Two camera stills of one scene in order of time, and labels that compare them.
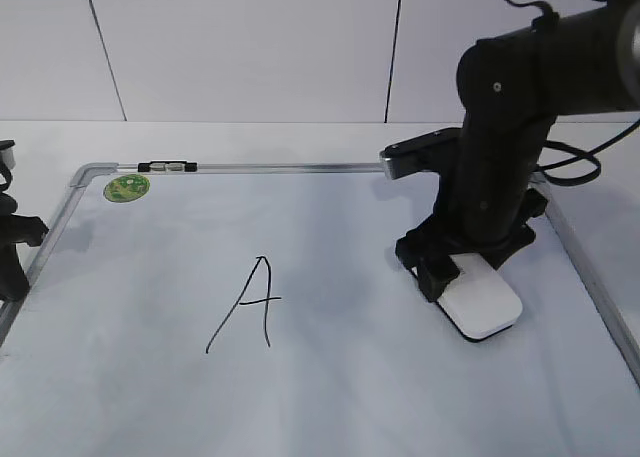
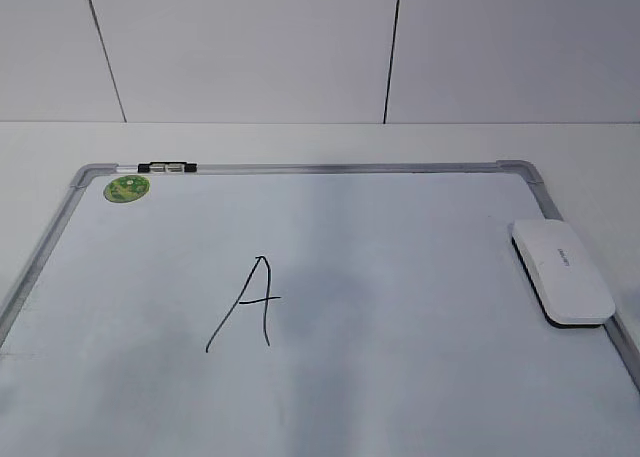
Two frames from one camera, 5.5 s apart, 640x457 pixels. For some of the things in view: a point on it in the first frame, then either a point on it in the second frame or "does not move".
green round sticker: (126, 187) does not move
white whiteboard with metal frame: (258, 309) does not move
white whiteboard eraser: (480, 302) → (568, 287)
